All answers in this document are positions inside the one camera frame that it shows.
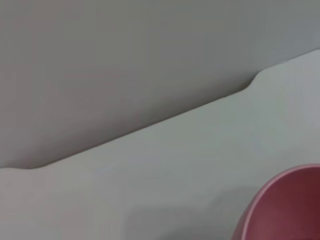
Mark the pink plastic bowl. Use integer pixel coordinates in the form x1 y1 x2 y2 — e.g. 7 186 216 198
231 163 320 240

